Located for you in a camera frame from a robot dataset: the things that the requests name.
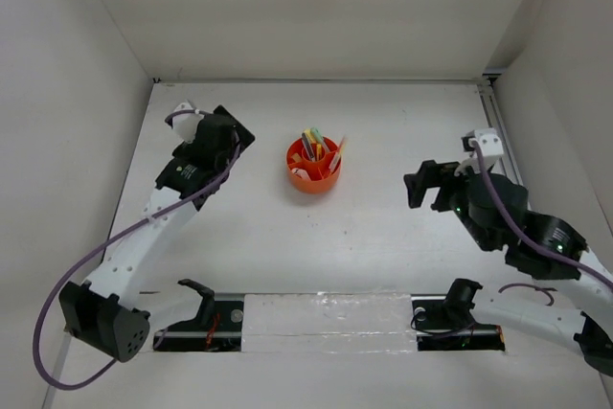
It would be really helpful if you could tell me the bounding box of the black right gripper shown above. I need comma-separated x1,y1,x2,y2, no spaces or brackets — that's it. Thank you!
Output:
404,155,494,251

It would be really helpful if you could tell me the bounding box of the thick yellow highlighter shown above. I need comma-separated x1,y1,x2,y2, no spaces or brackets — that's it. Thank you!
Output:
303,128,317,143

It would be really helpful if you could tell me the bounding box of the green pastel highlighter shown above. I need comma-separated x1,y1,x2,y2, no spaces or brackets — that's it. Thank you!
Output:
310,127,329,151

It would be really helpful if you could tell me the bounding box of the pink pen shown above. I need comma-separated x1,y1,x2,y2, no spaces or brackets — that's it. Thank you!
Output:
330,136,349,171

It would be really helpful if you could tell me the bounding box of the thin yellow highlighter pen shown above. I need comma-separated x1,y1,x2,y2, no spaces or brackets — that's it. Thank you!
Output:
329,140,345,173

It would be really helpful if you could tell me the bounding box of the blue grey marker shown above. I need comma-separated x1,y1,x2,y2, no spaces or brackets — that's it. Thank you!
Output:
301,133,316,161

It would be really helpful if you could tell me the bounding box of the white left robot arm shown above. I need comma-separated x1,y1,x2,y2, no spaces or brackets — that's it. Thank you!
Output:
58,103,255,362

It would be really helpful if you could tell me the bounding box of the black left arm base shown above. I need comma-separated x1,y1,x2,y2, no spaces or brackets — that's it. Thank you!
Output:
150,279,245,352

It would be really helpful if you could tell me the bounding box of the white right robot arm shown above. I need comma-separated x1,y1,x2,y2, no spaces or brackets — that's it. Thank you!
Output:
403,160,612,375

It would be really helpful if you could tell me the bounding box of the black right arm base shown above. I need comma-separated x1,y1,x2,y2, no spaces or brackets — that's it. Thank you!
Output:
410,279,506,352

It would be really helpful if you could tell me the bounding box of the orange round divided container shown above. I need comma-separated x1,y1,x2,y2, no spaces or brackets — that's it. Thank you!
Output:
285,137,342,194

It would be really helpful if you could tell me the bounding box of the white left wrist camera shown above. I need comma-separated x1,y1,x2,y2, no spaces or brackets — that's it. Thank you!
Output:
165,100,204,144

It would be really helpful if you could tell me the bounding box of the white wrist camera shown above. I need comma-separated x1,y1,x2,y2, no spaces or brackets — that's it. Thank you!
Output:
455,128,505,174
165,100,204,144

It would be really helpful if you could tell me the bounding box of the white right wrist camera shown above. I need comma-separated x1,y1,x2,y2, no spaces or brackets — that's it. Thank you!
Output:
455,128,505,174

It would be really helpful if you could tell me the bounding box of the aluminium side rail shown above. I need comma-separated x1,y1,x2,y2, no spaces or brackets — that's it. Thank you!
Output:
477,72,524,185

